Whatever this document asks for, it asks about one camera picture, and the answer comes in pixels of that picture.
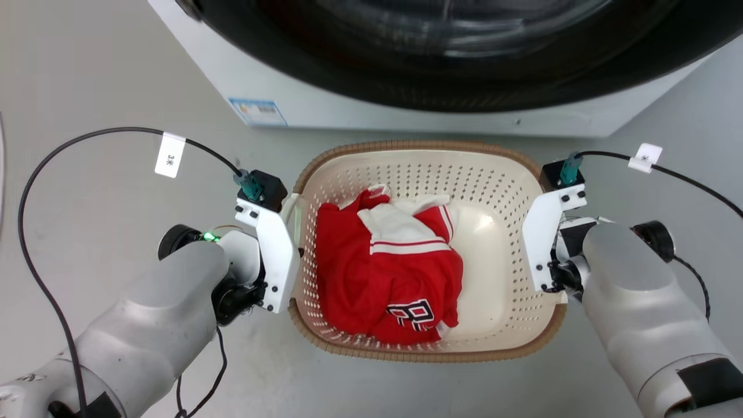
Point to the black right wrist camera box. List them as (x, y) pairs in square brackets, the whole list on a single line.
[(551, 174)]

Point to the blue white energy label sticker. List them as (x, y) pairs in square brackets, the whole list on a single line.
[(258, 112)]

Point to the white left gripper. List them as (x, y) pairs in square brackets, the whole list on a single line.
[(277, 261)]

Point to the cream perforated laundry basket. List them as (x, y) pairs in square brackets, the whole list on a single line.
[(499, 278)]

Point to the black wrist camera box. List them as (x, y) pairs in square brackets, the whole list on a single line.
[(551, 174), (270, 188)]

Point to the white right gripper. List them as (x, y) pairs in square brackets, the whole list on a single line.
[(540, 244)]

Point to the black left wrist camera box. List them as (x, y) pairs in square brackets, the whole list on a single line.
[(270, 188)]

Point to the white washing machine body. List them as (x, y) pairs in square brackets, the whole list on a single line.
[(325, 98)]

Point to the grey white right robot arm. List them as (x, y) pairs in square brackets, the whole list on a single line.
[(644, 302)]

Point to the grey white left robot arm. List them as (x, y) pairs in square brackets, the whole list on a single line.
[(145, 325)]

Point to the black round washing machine door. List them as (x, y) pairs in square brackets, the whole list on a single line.
[(464, 52)]

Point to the red white sports jersey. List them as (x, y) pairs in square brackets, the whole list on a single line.
[(371, 290)]

